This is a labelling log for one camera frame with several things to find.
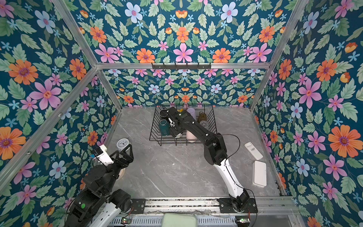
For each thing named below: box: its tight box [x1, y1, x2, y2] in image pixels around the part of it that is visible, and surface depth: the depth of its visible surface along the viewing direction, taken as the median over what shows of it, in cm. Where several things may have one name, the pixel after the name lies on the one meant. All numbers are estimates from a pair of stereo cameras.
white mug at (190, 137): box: [186, 129, 198, 143], surface depth 96 cm
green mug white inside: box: [158, 119, 171, 137], surface depth 95 cm
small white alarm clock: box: [116, 138, 132, 152], surface depth 96 cm
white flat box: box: [252, 160, 268, 188], surface depth 82 cm
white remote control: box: [244, 141, 264, 161], surface depth 95 cm
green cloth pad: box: [161, 212, 199, 227], surface depth 69 cm
